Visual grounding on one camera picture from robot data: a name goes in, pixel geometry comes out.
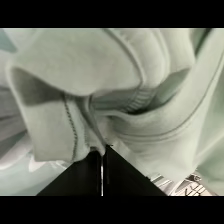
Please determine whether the pale green sweatshirt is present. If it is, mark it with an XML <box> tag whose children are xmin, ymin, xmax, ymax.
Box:
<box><xmin>0</xmin><ymin>27</ymin><xmax>224</xmax><ymax>197</ymax></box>

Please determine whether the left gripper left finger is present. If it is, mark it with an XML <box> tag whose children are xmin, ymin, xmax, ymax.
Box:
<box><xmin>36</xmin><ymin>150</ymin><xmax>103</xmax><ymax>197</ymax></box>

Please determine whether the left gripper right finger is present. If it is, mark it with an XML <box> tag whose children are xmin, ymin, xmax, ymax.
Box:
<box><xmin>102</xmin><ymin>144</ymin><xmax>167</xmax><ymax>197</ymax></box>

